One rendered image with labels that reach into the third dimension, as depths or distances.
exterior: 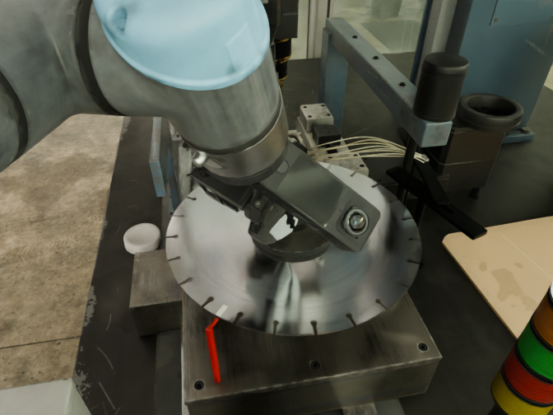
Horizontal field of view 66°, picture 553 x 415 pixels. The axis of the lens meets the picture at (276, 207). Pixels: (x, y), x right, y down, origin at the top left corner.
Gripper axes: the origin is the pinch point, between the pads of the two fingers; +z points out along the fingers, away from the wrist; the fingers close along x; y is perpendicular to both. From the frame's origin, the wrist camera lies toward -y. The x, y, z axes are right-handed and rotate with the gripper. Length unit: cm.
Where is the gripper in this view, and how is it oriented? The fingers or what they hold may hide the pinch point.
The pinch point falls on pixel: (290, 226)
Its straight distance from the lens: 51.2
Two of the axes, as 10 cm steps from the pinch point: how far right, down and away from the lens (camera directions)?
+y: -8.1, -5.0, 3.0
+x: -5.7, 8.0, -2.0
